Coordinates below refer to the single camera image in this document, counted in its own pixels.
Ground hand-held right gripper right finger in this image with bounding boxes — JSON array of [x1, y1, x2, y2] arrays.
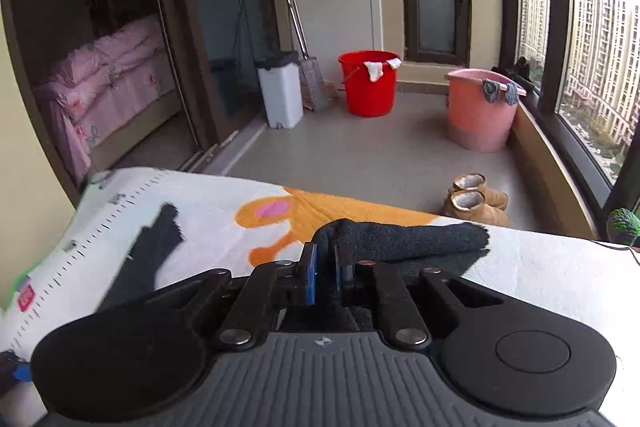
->
[[332, 244, 506, 351]]

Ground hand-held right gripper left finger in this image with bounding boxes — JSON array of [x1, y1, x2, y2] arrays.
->
[[144, 243, 320, 351]]

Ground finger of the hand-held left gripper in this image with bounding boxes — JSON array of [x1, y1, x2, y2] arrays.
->
[[0, 350, 34, 384]]

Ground black knit garment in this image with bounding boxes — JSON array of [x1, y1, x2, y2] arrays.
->
[[312, 218, 491, 334]]

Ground tan fleece boot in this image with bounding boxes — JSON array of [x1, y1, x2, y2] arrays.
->
[[442, 190, 511, 228], [452, 172, 509, 210]]

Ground red plastic bucket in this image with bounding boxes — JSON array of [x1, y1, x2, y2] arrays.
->
[[338, 50, 398, 118]]

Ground white mop bin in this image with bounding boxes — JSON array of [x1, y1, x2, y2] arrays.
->
[[255, 51, 305, 129]]

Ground printed cartoon blanket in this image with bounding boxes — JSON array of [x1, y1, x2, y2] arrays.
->
[[0, 167, 640, 427]]

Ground flat mop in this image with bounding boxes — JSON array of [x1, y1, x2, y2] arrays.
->
[[264, 0, 331, 113]]

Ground pink plastic bucket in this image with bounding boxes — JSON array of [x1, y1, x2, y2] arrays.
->
[[445, 68, 527, 154]]

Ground white rag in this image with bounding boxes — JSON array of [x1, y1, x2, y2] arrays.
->
[[363, 57, 403, 83]]

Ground sliding glass door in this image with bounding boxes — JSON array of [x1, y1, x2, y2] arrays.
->
[[149, 0, 301, 160]]

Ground dark item on windowsill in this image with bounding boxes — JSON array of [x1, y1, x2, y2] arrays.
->
[[492, 56, 536, 90]]

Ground green fuzzy object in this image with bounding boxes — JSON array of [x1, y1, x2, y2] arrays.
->
[[606, 207, 640, 248]]

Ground bed with pink floral quilt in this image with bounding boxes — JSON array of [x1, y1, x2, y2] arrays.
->
[[32, 14, 183, 188]]

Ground apartment buildings outside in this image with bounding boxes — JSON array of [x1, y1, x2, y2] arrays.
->
[[520, 0, 640, 186]]

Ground dark window frame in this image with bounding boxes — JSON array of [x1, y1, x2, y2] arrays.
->
[[497, 0, 640, 214]]

